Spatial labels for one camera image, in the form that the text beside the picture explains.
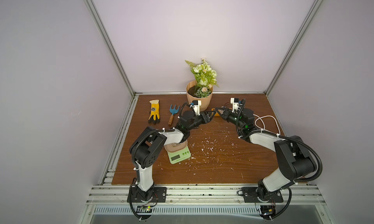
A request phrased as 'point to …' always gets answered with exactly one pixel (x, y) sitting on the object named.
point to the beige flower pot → (205, 102)
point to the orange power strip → (216, 114)
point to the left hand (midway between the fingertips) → (216, 113)
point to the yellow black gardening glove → (154, 117)
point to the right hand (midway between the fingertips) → (215, 108)
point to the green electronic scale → (176, 157)
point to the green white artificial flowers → (205, 76)
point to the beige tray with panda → (176, 146)
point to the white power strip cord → (264, 126)
